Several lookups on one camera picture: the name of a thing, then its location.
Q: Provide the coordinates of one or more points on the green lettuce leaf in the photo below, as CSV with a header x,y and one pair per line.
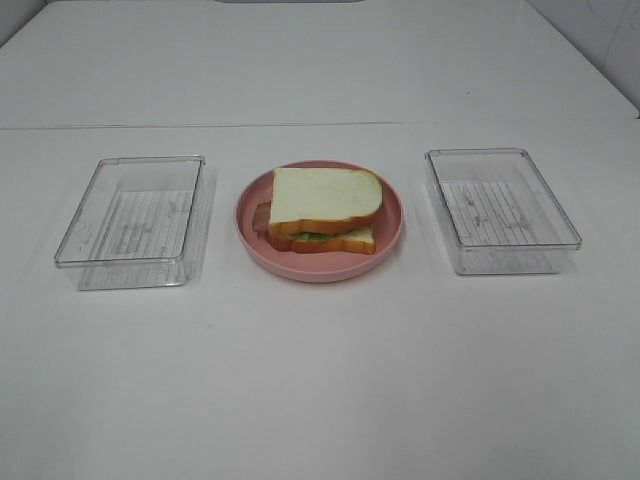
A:
x,y
312,236

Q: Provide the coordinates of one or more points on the white bread slice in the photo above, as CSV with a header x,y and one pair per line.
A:
x,y
360,241
323,200

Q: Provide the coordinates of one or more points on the brown bacon strip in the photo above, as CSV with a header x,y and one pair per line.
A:
x,y
261,217

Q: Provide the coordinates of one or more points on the left clear plastic container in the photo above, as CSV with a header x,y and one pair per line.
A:
x,y
139,224

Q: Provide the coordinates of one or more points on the clear plastic container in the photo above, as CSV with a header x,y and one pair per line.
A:
x,y
139,224
498,214

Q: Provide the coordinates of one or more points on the right clear plastic container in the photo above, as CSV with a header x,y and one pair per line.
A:
x,y
498,214

